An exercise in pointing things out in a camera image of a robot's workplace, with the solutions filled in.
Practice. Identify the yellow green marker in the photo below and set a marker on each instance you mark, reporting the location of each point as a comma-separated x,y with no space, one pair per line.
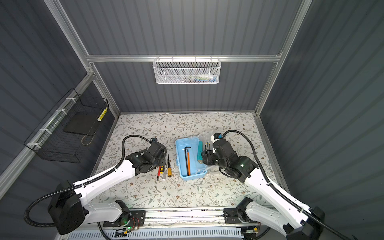
102,114

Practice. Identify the orange handled black screwdriver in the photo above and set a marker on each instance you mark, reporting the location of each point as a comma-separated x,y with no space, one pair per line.
169,169

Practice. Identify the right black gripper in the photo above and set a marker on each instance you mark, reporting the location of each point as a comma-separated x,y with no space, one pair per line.
207,156

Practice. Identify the teal utility knife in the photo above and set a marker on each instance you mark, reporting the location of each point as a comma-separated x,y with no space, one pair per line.
199,153

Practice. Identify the pens in white basket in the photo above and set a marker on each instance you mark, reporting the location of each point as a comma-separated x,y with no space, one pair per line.
204,78

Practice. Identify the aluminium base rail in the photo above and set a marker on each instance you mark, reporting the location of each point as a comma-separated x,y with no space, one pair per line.
183,216

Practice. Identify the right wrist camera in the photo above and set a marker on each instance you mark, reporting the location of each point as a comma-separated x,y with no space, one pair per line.
215,137

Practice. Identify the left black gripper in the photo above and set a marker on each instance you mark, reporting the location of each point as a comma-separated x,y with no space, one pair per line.
163,160

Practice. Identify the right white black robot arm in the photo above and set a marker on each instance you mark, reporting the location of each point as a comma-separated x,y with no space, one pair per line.
250,173

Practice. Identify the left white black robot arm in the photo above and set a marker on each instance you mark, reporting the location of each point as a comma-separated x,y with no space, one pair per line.
73,209

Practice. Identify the white ventilation grille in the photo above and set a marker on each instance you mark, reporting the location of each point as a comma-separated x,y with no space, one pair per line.
177,233

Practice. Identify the red handled hex key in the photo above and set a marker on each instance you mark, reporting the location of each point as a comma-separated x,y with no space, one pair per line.
158,175

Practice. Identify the white wire mesh basket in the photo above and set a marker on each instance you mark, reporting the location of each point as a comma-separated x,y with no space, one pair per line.
168,73

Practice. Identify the black flat pad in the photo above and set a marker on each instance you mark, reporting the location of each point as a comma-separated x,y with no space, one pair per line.
84,124

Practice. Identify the long black hex key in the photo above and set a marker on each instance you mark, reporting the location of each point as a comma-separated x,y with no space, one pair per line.
185,150

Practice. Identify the light blue plastic tool box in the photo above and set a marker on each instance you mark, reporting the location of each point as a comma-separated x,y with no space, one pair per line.
197,170

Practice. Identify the black wire mesh basket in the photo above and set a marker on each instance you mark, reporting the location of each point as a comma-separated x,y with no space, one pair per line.
68,134

